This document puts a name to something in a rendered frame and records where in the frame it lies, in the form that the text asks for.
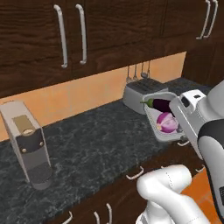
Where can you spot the grey toaster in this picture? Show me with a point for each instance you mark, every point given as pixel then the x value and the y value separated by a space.
pixel 137 93

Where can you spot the purple eggplant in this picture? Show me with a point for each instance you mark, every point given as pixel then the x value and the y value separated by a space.
pixel 160 104

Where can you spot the dark wood cupboard door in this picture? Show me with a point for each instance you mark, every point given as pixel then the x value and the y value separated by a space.
pixel 217 58
pixel 122 29
pixel 180 20
pixel 29 43

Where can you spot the dark wood drawer front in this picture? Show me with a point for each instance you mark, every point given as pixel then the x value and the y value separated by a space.
pixel 175 157
pixel 110 189

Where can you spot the red onion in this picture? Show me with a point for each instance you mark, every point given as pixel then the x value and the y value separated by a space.
pixel 167 123

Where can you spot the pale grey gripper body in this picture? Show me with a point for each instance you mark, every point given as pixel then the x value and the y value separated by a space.
pixel 186 125

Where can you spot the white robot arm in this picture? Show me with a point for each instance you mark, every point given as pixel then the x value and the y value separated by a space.
pixel 166 189

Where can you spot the hanging metal utensil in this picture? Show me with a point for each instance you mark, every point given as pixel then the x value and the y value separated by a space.
pixel 135 72
pixel 128 74
pixel 143 70

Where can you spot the grey coffee machine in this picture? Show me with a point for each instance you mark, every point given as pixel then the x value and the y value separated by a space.
pixel 29 145

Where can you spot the grey vegetable container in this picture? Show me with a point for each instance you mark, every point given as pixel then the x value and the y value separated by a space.
pixel 163 137

